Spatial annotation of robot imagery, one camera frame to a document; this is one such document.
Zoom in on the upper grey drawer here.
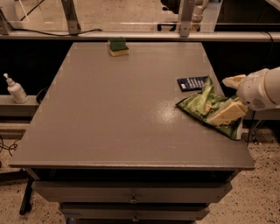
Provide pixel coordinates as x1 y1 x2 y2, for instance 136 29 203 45
32 181 232 204

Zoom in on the grey metal bracket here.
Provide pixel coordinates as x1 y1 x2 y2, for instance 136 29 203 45
61 0 81 35
178 0 195 38

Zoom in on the black table leg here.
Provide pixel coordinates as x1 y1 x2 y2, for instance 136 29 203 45
19 177 33 215

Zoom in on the grey metal bracket left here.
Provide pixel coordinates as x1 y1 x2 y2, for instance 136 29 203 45
61 0 81 35

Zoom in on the green jalapeno chip bag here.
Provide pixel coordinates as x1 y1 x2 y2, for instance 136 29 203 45
176 76 243 140

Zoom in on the green and yellow sponge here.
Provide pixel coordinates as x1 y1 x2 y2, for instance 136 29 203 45
108 37 130 57

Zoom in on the grey metal bracket right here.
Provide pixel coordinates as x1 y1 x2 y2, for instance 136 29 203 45
178 0 195 38

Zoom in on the white pump bottle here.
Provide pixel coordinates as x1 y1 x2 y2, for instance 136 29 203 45
3 73 28 104

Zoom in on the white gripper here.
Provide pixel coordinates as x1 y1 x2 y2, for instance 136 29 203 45
206 68 277 126

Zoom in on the grey drawer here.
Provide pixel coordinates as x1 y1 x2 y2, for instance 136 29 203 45
32 181 232 204
59 203 209 221

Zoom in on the lower grey drawer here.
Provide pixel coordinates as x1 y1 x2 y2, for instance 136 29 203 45
59 203 209 221

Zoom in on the blue rxbar blueberry bar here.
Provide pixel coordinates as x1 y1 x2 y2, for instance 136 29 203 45
177 76 207 92

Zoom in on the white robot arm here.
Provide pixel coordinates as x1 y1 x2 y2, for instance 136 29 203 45
206 67 280 126

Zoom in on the black cable on ledge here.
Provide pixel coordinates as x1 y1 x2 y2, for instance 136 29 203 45
5 20 103 37

